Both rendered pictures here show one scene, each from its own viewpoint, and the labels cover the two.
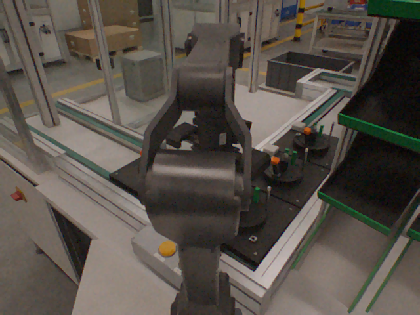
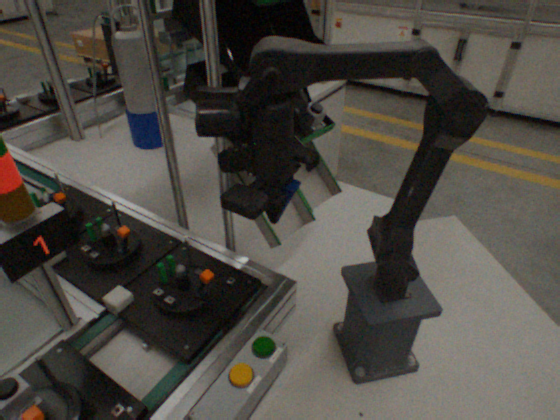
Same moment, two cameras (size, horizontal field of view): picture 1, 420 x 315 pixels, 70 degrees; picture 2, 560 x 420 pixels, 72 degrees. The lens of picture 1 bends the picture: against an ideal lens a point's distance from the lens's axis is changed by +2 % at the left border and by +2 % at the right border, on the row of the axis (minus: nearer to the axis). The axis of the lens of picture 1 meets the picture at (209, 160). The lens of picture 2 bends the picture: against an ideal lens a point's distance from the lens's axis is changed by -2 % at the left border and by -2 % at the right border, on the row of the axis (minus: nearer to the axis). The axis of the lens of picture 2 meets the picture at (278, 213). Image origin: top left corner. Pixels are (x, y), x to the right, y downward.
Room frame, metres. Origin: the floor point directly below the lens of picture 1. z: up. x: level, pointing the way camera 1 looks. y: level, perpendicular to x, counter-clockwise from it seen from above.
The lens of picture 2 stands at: (0.46, 0.49, 1.62)
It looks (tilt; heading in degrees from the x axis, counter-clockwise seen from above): 37 degrees down; 265
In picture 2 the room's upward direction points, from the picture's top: straight up
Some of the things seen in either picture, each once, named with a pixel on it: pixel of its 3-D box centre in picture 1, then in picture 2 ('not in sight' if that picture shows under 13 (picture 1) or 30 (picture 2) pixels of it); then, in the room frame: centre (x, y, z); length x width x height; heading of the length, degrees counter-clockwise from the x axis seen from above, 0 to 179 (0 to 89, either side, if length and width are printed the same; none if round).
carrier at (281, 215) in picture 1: (243, 201); (181, 278); (0.62, -0.10, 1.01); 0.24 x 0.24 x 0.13; 52
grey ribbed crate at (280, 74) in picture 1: (308, 73); not in sight; (2.61, -0.87, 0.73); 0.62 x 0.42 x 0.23; 52
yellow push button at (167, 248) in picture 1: (167, 249); (241, 375); (0.50, 0.11, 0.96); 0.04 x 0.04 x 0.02
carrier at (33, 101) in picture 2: not in sight; (52, 88); (1.34, -1.33, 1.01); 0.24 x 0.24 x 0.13; 52
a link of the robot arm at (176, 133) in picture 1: (215, 133); (273, 161); (0.43, -0.01, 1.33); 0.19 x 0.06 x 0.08; 52
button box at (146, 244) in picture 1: (168, 256); (242, 384); (0.50, 0.11, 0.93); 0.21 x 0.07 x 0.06; 52
